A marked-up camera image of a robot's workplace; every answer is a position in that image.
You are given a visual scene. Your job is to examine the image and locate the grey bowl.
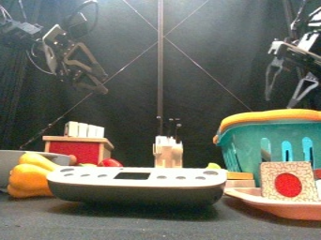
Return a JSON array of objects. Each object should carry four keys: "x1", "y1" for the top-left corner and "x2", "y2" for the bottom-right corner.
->
[{"x1": 0, "y1": 149, "x2": 71, "y2": 189}]

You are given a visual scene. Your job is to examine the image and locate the small white holder block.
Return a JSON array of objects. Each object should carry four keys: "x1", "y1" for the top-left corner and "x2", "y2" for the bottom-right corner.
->
[{"x1": 151, "y1": 135, "x2": 184, "y2": 169}]

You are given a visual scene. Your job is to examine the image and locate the red toy tomato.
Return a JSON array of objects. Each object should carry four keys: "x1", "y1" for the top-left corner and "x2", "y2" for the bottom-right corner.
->
[{"x1": 96, "y1": 157, "x2": 124, "y2": 168}]

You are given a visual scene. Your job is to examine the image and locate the crackle cube with red dot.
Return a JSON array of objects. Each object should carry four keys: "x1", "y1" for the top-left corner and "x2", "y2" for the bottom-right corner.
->
[{"x1": 258, "y1": 160, "x2": 321, "y2": 203}]

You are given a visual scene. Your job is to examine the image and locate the pink plastic plate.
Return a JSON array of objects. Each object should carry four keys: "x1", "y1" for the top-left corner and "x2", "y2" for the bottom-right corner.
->
[{"x1": 225, "y1": 187, "x2": 321, "y2": 222}]

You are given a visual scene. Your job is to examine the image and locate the white toy kitchen scale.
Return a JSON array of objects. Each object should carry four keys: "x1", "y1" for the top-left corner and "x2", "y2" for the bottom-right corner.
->
[{"x1": 45, "y1": 166, "x2": 229, "y2": 208}]

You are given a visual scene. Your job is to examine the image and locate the yellow-green toy fruit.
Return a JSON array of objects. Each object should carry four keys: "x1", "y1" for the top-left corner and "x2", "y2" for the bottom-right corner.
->
[{"x1": 204, "y1": 162, "x2": 223, "y2": 171}]

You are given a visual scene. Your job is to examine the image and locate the wooden toy board stack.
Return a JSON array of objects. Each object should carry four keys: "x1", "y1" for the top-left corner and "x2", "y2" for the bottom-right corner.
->
[{"x1": 226, "y1": 171, "x2": 257, "y2": 189}]

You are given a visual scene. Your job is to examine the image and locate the vertical metal frame pole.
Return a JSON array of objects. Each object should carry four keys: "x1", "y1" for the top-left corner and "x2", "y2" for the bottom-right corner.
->
[{"x1": 156, "y1": 0, "x2": 164, "y2": 127}]

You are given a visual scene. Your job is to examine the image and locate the yellow toy bell pepper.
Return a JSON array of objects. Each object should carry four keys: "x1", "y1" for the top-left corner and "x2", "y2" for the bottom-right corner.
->
[{"x1": 7, "y1": 152, "x2": 65, "y2": 199}]

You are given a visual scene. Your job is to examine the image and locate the red wooden toy box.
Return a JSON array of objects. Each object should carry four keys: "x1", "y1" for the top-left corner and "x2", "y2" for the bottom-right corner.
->
[{"x1": 41, "y1": 135, "x2": 115, "y2": 166}]

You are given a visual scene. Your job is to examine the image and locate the teal plastic basket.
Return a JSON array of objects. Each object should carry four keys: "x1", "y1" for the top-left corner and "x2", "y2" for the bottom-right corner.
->
[{"x1": 212, "y1": 120, "x2": 321, "y2": 188}]

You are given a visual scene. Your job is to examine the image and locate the white toy block row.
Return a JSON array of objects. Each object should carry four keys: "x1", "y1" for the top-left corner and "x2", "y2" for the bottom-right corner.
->
[{"x1": 64, "y1": 120, "x2": 107, "y2": 139}]

